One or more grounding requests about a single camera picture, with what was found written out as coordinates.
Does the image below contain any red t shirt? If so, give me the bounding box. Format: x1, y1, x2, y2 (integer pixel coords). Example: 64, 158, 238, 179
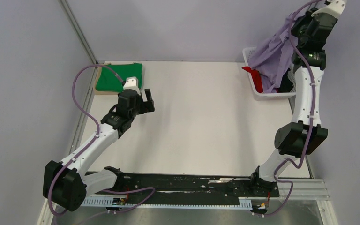
242, 66, 263, 93

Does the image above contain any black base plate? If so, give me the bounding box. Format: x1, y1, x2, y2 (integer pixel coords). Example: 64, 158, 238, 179
87, 172, 280, 206

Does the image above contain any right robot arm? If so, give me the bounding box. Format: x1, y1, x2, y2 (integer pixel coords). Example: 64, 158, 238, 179
249, 8, 338, 196

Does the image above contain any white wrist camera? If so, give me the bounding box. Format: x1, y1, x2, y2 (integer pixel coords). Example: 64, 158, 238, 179
311, 0, 347, 19
123, 77, 140, 95

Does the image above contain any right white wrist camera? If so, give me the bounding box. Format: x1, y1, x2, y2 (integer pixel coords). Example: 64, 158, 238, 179
311, 0, 347, 19

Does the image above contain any black t shirt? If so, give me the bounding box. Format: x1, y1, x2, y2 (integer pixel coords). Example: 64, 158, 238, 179
277, 73, 294, 93

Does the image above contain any white slotted cable duct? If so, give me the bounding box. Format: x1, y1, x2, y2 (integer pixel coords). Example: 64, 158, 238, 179
81, 195, 253, 210

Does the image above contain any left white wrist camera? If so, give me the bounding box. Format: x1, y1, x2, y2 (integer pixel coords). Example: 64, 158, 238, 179
123, 77, 140, 95

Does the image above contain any white plastic basket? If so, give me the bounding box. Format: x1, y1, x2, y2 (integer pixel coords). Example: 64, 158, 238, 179
242, 47, 296, 101

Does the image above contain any folded green t shirt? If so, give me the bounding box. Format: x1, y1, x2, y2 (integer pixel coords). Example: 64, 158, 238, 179
95, 62, 144, 92

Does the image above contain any aluminium frame rail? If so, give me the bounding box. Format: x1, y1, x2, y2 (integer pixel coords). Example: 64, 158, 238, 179
83, 177, 331, 203

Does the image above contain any purple t shirt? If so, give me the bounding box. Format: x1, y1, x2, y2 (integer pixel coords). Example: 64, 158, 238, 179
248, 14, 298, 93

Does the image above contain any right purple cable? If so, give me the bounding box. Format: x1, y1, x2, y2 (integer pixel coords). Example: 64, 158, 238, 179
251, 0, 327, 218

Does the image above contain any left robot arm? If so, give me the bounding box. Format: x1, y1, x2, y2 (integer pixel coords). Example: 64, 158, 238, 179
43, 89, 155, 215

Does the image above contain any left corner metal post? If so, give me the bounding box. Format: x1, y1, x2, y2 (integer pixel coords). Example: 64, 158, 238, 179
58, 0, 98, 63

